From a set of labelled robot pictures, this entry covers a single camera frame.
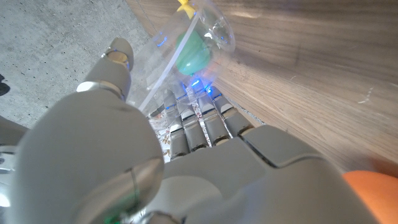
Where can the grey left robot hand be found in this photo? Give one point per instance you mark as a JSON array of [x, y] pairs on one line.
[[186, 174]]

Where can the orange toy ball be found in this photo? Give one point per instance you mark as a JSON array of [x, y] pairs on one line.
[[376, 193]]

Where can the yellow toy banana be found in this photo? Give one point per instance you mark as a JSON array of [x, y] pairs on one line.
[[186, 7]]

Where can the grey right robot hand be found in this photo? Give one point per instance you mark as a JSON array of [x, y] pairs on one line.
[[4, 174]]

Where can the clear spray bottle black cap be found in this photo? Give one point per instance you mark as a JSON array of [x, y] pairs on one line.
[[189, 59]]

